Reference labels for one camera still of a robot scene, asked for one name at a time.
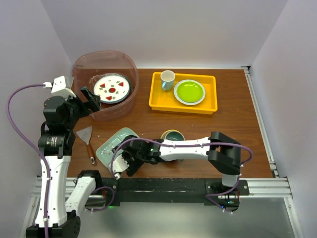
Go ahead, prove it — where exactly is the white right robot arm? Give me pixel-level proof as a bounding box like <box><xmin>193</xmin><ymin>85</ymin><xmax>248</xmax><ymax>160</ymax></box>
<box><xmin>121</xmin><ymin>131</ymin><xmax>241</xmax><ymax>195</ymax></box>

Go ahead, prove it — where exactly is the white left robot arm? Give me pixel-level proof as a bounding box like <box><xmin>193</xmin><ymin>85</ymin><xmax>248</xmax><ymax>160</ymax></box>
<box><xmin>26</xmin><ymin>87</ymin><xmax>103</xmax><ymax>238</ymax></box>

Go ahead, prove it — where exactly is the transparent pink plastic bin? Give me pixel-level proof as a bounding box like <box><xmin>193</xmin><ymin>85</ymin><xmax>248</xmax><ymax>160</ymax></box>
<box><xmin>72</xmin><ymin>51</ymin><xmax>139</xmax><ymax>121</ymax></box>

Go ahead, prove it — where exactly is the teal glazed mug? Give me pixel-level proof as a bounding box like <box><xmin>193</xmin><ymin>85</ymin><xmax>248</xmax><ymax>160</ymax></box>
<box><xmin>164</xmin><ymin>129</ymin><xmax>185</xmax><ymax>141</ymax></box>

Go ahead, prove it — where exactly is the mint green divided dish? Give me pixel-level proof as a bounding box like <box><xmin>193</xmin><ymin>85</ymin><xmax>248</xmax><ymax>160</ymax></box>
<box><xmin>96</xmin><ymin>127</ymin><xmax>138</xmax><ymax>170</ymax></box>

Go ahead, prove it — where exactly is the yellow plastic tray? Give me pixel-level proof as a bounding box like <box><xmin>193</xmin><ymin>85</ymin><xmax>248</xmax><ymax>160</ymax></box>
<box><xmin>149</xmin><ymin>72</ymin><xmax>217</xmax><ymax>115</ymax></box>

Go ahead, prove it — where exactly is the white scalloped plate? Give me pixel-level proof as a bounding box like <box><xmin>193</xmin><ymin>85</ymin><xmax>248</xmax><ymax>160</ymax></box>
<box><xmin>173</xmin><ymin>79</ymin><xmax>206</xmax><ymax>106</ymax></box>

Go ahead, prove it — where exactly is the lime green small plate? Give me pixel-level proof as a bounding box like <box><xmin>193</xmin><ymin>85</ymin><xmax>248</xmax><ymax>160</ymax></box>
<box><xmin>176</xmin><ymin>81</ymin><xmax>204</xmax><ymax>103</ymax></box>

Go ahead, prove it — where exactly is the light blue ceramic mug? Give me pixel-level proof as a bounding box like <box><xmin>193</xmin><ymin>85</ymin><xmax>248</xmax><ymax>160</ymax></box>
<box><xmin>160</xmin><ymin>70</ymin><xmax>175</xmax><ymax>91</ymax></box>

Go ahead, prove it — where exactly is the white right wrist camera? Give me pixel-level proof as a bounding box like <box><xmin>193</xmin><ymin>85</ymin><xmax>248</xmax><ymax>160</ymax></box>
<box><xmin>109</xmin><ymin>155</ymin><xmax>129</xmax><ymax>180</ymax></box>

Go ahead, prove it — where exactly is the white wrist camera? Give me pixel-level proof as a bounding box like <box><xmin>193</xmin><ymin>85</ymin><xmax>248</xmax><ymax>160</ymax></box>
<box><xmin>109</xmin><ymin>155</ymin><xmax>129</xmax><ymax>180</ymax></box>
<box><xmin>43</xmin><ymin>76</ymin><xmax>76</xmax><ymax>99</ymax></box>

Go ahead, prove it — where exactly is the wooden handled metal scraper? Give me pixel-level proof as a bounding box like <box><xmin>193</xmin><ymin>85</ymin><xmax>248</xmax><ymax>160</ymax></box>
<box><xmin>76</xmin><ymin>126</ymin><xmax>96</xmax><ymax>166</ymax></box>

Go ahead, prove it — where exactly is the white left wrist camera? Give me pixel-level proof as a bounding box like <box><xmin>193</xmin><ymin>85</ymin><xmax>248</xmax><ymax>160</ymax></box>
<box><xmin>43</xmin><ymin>76</ymin><xmax>76</xmax><ymax>99</ymax></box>

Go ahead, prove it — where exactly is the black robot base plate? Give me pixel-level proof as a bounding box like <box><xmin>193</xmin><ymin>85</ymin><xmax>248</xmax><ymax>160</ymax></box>
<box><xmin>97</xmin><ymin>178</ymin><xmax>250</xmax><ymax>211</ymax></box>

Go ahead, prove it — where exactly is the aluminium frame rail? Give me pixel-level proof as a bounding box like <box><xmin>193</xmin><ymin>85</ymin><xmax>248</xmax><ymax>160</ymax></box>
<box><xmin>243</xmin><ymin>67</ymin><xmax>304</xmax><ymax>238</ymax></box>

